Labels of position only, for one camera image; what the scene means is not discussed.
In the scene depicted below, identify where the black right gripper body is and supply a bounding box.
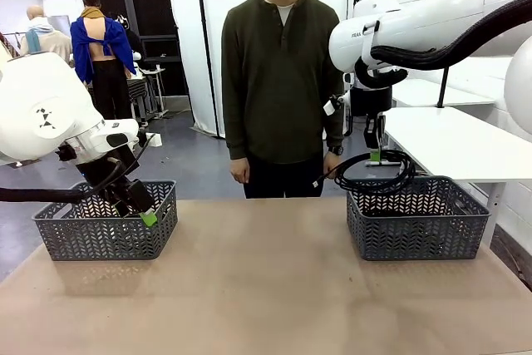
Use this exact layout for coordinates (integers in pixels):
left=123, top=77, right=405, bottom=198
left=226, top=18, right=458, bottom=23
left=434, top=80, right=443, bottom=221
left=351, top=86, right=394, bottom=118

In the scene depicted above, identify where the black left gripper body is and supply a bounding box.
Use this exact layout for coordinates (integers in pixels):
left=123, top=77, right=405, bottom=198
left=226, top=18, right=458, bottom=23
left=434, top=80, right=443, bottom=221
left=77, top=146, right=140, bottom=194

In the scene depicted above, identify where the thin black cable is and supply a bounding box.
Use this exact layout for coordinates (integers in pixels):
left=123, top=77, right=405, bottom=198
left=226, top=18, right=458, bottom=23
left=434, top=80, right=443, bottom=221
left=311, top=149, right=417, bottom=196

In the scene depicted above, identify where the person's right forearm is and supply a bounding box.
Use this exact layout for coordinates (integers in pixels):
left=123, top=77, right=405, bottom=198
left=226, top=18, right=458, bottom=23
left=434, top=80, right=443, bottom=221
left=224, top=92, right=246, bottom=160

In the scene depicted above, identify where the person's left forearm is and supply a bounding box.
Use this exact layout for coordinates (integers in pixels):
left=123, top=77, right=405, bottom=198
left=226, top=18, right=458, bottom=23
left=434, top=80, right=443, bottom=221
left=323, top=113, right=346, bottom=148

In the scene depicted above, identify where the person's left hand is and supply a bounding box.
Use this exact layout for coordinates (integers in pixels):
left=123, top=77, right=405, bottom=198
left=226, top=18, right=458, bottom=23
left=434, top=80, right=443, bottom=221
left=323, top=150, right=342, bottom=180

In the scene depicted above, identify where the person's right hand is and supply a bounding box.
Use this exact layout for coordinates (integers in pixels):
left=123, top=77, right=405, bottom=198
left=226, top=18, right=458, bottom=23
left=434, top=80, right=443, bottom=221
left=229, top=157, right=250, bottom=185

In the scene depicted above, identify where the grey lattice plastic basket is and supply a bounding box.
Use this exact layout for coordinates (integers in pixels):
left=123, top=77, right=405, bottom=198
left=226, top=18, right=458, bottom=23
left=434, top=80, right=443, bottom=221
left=32, top=180, right=179, bottom=262
left=345, top=175, right=491, bottom=262

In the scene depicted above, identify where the large white table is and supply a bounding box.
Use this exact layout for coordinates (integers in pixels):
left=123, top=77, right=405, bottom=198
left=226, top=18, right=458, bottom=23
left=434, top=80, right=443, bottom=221
left=382, top=105, right=532, bottom=244

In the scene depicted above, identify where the person in green sweater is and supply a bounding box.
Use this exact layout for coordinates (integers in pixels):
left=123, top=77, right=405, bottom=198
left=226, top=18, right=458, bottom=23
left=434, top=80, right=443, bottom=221
left=221, top=0, right=346, bottom=200

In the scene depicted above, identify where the small white table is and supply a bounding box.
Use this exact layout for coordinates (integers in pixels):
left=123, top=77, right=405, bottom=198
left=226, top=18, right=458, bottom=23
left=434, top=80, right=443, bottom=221
left=390, top=78, right=498, bottom=109

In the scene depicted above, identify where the grey background desk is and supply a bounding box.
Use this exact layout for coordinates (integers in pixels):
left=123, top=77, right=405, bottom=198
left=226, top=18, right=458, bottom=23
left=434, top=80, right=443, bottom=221
left=126, top=67, right=167, bottom=126

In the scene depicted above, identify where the mannequin with blue garment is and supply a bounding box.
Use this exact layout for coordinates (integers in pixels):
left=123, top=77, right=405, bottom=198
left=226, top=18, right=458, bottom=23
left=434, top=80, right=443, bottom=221
left=69, top=0, right=145, bottom=127

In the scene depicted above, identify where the background person in dark clothes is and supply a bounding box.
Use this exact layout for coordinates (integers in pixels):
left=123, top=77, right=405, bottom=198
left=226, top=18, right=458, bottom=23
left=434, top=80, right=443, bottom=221
left=118, top=13, right=146, bottom=71

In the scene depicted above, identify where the bald mannequin in beige jacket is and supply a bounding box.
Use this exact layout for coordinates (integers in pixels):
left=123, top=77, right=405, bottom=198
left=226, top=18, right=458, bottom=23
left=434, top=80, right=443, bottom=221
left=19, top=5, right=76, bottom=61

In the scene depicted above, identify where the white backdrop screen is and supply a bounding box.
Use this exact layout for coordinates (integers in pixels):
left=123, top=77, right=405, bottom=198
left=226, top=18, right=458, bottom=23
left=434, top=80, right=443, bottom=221
left=162, top=0, right=358, bottom=138

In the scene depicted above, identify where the black curtain panel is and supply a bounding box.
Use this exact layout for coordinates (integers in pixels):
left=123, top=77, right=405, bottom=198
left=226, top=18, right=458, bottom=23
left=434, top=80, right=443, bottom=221
left=85, top=0, right=190, bottom=98

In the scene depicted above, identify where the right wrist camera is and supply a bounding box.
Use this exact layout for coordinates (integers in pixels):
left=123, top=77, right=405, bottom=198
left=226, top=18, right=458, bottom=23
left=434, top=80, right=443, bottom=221
left=323, top=92, right=353, bottom=123

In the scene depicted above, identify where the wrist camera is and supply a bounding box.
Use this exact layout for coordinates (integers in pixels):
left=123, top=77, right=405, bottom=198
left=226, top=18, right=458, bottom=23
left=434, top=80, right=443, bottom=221
left=323, top=92, right=353, bottom=123
left=55, top=143, right=79, bottom=164

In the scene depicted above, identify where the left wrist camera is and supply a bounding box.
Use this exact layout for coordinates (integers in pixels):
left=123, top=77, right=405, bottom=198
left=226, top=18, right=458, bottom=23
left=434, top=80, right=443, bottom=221
left=55, top=143, right=79, bottom=164

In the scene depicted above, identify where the black clamp post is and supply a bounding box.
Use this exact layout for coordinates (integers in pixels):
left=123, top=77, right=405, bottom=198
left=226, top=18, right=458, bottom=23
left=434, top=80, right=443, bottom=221
left=436, top=67, right=450, bottom=109

